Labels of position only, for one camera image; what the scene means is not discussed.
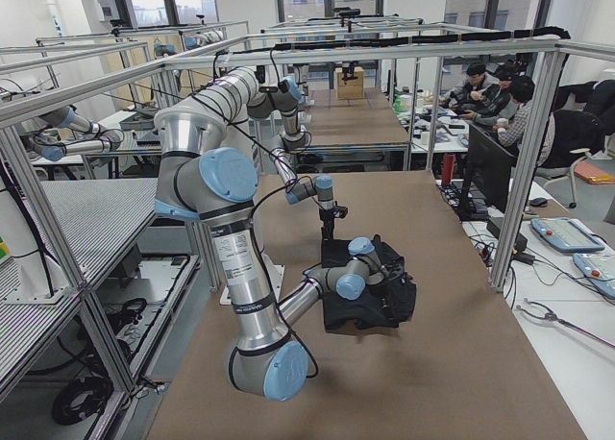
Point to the aluminium cage frame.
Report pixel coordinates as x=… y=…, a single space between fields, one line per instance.
x=240 y=92

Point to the far teach pendant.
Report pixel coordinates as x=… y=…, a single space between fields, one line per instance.
x=566 y=235

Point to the black computer monitor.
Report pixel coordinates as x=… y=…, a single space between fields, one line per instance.
x=488 y=167

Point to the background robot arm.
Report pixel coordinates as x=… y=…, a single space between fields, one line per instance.
x=63 y=132

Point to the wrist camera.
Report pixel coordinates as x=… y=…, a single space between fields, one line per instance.
x=339 y=212

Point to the black graphic t-shirt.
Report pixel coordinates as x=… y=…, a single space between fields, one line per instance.
x=366 y=313

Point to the near teach pendant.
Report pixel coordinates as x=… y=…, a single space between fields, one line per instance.
x=599 y=269

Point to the cardboard box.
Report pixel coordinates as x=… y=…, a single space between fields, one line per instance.
x=350 y=86

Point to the black computer mouse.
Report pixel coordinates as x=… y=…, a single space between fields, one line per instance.
x=538 y=202

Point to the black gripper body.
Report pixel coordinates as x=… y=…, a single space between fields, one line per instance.
x=390 y=278
x=328 y=228

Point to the seated person in plaid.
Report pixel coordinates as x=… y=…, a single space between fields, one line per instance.
x=521 y=90

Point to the red bottle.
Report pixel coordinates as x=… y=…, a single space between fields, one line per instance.
x=448 y=168

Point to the seated person far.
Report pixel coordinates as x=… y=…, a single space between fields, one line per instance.
x=474 y=95

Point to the black office chair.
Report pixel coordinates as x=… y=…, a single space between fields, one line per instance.
x=578 y=135

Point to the teach pendant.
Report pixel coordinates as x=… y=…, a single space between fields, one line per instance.
x=599 y=269
x=566 y=235

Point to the seated person middle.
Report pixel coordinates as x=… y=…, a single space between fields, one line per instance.
x=497 y=100

